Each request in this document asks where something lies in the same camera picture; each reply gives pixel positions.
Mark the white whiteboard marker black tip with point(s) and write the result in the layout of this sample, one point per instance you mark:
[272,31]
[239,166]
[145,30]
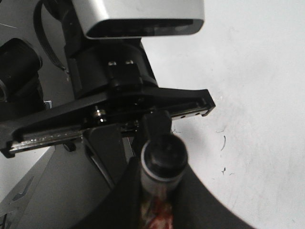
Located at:
[163,163]

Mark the large white whiteboard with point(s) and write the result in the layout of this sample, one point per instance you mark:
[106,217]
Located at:
[250,149]

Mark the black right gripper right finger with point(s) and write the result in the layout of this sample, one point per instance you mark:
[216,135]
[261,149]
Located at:
[194,207]

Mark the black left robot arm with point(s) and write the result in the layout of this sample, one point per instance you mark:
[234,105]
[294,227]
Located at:
[118,87]

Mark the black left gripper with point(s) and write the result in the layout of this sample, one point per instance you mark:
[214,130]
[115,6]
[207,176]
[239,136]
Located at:
[110,150]

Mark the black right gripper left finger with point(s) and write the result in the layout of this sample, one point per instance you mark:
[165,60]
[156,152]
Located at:
[121,208]

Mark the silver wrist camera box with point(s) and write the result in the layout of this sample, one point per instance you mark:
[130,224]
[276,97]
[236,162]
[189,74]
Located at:
[114,19]

